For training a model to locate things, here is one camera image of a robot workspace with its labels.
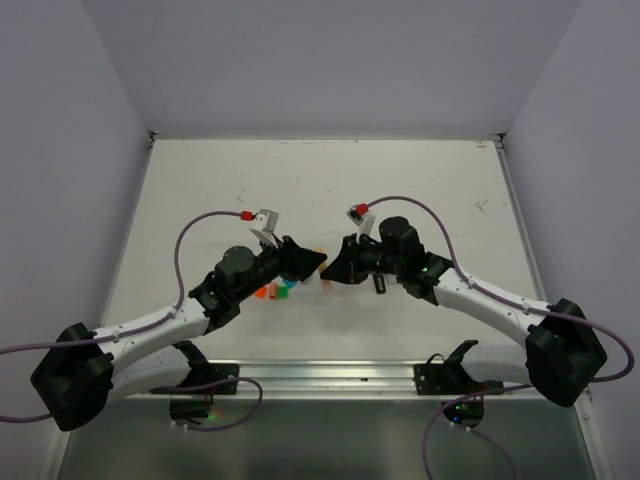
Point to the aluminium front rail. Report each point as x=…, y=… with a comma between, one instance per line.
x=320, y=377

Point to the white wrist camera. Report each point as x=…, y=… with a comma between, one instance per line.
x=361, y=216
x=263, y=226

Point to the orange-capped black highlighter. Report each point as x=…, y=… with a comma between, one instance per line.
x=379, y=283

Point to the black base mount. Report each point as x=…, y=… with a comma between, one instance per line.
x=440, y=375
x=193, y=413

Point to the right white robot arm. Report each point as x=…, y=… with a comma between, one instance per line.
x=548, y=351

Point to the green highlighter cap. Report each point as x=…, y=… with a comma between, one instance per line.
x=283, y=292

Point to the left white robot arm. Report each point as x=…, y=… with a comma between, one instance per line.
x=85, y=370

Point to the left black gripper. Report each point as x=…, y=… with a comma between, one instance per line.
x=302, y=260

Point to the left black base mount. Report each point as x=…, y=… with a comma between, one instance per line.
x=193, y=413

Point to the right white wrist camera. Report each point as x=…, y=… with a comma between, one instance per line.
x=361, y=216

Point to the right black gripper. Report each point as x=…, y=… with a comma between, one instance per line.
x=346, y=267

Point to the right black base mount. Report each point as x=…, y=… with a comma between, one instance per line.
x=440, y=375

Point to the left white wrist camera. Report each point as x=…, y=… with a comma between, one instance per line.
x=263, y=226

